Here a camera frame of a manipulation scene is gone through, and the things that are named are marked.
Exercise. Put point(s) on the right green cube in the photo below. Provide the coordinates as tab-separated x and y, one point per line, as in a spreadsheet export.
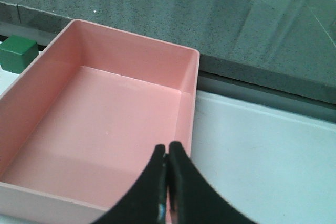
17	53

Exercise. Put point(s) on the grey stone counter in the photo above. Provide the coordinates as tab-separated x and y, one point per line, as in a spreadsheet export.
286	45

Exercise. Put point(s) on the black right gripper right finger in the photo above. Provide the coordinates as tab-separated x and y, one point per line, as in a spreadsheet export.
192	199

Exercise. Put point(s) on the pink plastic bin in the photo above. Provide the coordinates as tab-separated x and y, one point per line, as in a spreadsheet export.
80	123

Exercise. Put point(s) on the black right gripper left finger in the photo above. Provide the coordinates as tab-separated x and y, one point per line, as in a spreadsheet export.
146	200

